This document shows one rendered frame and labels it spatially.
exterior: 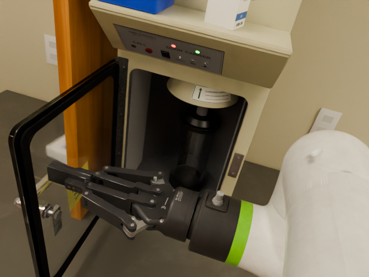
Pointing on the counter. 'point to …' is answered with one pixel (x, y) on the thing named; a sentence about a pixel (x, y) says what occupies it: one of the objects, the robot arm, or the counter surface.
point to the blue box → (143, 5)
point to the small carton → (227, 13)
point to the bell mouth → (200, 94)
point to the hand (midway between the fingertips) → (70, 177)
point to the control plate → (212, 57)
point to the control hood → (206, 39)
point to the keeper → (235, 165)
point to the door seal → (32, 166)
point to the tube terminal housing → (273, 14)
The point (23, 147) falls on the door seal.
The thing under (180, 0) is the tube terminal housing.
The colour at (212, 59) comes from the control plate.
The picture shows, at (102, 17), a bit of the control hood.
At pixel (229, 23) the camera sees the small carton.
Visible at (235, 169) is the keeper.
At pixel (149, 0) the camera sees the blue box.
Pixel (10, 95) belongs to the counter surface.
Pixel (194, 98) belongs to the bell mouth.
